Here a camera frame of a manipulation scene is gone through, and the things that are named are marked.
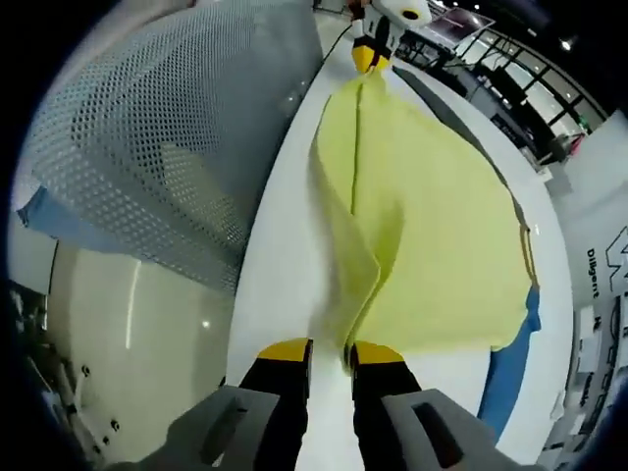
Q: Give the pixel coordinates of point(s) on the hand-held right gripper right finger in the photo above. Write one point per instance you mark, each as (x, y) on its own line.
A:
(382, 392)

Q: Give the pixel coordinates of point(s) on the white mesh chair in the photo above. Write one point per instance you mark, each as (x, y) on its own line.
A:
(172, 122)

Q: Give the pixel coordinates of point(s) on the yellow blue grey garment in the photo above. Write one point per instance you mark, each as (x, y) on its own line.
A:
(432, 221)

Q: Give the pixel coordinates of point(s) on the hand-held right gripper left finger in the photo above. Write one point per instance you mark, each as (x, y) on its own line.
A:
(279, 392)

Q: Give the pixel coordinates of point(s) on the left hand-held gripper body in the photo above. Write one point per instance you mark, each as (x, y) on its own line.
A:
(402, 12)

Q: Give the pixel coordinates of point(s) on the person's left hand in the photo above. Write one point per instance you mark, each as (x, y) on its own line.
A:
(355, 7)

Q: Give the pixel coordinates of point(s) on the display screen on stand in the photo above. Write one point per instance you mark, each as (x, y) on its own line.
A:
(461, 24)

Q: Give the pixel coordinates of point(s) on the red hanging item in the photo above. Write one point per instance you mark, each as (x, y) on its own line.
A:
(575, 146)

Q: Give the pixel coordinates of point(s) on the black monitor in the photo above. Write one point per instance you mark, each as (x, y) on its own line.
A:
(507, 86)

